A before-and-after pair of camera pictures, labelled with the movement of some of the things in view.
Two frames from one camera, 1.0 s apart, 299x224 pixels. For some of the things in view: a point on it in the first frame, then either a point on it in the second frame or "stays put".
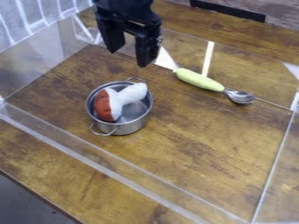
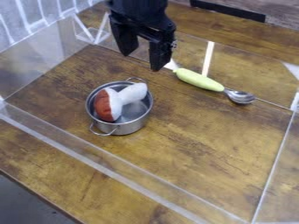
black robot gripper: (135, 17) -> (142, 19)
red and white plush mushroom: (110, 100) stays put
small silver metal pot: (134, 111) stays put
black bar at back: (240, 13) stays put
